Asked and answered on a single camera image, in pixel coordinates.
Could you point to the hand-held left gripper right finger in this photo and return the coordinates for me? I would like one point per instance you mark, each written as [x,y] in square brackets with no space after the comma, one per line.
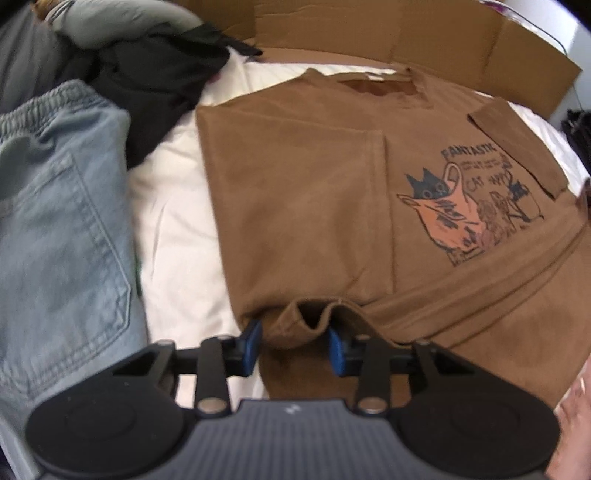
[337,353]

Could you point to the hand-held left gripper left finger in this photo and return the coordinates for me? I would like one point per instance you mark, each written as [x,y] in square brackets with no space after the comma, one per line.
[253,346]

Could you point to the brown printed t-shirt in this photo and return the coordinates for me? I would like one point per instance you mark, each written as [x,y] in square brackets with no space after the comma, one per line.
[314,194]

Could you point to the person's right forearm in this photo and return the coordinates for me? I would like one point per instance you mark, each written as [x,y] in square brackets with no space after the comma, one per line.
[575,457]

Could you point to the black knit clothes pile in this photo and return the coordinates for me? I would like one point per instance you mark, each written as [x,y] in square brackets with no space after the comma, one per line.
[579,134]

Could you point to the person's right hand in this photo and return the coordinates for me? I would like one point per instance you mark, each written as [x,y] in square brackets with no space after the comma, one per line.
[577,406]

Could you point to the cream printed bed sheet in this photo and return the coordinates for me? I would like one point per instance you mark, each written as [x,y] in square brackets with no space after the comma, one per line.
[180,240]

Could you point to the black garment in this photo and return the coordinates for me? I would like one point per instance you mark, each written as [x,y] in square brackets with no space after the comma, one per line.
[152,87]

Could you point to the flat cardboard sheet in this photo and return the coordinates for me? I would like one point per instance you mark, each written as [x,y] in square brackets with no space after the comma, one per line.
[415,32]

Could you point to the grey neck pillow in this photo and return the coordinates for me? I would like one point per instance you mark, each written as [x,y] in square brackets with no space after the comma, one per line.
[129,23]

